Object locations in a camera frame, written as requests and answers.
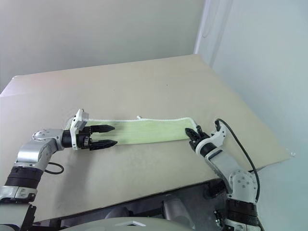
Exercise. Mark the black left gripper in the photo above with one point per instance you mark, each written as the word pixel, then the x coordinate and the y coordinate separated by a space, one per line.
pixel 84 142

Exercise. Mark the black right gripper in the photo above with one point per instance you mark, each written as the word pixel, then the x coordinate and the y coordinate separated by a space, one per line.
pixel 199 137

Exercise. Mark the light green towel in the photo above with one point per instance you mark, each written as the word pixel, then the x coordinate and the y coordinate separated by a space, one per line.
pixel 149 131

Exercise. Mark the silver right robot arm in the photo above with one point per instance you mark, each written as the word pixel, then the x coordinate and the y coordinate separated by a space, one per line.
pixel 226 163

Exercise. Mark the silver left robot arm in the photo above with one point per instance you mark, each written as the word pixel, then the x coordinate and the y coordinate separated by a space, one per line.
pixel 31 150

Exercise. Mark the grey rounded shape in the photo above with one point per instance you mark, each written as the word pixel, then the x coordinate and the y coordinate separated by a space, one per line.
pixel 173 207

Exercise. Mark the silver robot torso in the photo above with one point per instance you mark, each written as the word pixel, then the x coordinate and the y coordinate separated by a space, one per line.
pixel 127 223

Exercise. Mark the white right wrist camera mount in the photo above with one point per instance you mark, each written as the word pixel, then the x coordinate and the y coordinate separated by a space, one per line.
pixel 220 135

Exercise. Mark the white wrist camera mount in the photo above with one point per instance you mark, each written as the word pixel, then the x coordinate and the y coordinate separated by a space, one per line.
pixel 80 122
pixel 220 135

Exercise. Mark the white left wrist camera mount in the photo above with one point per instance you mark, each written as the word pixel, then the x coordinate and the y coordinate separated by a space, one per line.
pixel 80 122

